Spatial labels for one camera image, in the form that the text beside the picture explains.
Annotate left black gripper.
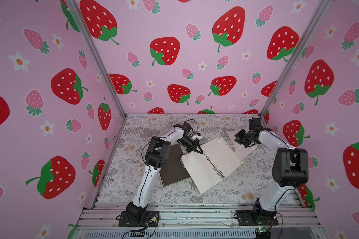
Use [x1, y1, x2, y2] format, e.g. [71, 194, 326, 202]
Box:
[179, 137, 204, 154]

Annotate torn lined paper page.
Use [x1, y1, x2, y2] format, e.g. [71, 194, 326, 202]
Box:
[226, 129, 257, 161]

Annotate white spiral notebook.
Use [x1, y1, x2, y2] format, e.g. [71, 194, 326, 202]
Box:
[181, 138, 243, 194]

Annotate dark brown spiral notebook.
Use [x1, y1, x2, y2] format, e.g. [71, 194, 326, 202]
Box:
[160, 144, 190, 187]

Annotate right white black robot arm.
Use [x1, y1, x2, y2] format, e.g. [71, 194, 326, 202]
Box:
[234, 118, 309, 218]

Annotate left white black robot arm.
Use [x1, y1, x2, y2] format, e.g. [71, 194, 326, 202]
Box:
[126, 121, 203, 221]

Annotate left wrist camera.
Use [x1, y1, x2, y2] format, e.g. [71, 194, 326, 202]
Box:
[193, 132, 202, 140]

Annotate aluminium frame rail base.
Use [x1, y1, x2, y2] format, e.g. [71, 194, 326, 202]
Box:
[73, 203, 328, 239]

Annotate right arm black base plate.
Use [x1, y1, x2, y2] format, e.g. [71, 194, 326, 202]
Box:
[233, 210, 279, 227]

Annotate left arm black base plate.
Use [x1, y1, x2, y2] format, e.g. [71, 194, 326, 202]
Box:
[116, 211, 160, 228]

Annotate right aluminium corner post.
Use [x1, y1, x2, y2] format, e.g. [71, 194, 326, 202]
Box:
[260, 0, 332, 119]

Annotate aluminium corner post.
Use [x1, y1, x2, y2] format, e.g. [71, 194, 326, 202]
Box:
[66, 0, 126, 119]
[260, 0, 332, 119]

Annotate left aluminium corner post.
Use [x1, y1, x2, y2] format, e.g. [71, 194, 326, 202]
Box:
[66, 0, 126, 119]

